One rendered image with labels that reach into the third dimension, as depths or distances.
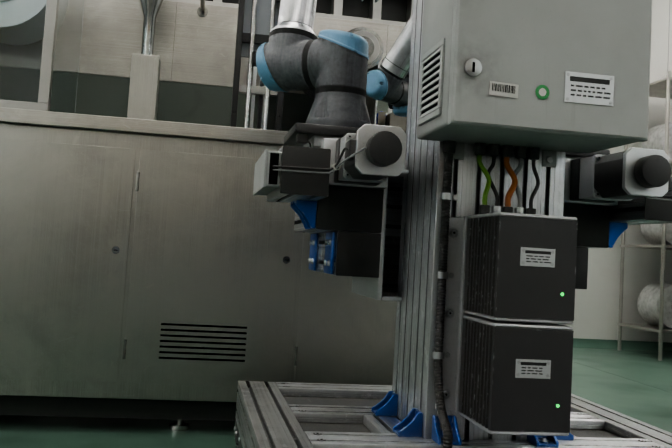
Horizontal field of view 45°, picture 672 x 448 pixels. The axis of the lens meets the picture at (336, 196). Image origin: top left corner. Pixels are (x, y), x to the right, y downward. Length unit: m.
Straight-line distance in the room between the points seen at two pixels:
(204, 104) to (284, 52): 1.18
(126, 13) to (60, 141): 0.81
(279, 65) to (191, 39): 1.23
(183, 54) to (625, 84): 1.97
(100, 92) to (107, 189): 0.72
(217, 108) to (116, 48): 0.42
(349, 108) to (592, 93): 0.60
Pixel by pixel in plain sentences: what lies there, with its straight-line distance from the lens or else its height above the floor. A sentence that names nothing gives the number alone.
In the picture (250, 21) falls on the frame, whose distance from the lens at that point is 2.65.
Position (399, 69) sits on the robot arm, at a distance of 2.19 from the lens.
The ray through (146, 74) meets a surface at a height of 1.10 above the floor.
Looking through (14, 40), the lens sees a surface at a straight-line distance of 2.56.
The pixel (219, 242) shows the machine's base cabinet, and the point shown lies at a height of 0.56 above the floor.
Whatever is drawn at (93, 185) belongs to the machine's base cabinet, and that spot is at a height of 0.70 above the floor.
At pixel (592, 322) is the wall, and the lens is 5.98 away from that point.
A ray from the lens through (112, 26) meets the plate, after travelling 3.10.
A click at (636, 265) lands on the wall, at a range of 6.12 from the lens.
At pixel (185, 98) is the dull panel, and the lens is 3.03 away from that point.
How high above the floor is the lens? 0.55
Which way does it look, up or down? 4 degrees up
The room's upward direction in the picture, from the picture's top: 3 degrees clockwise
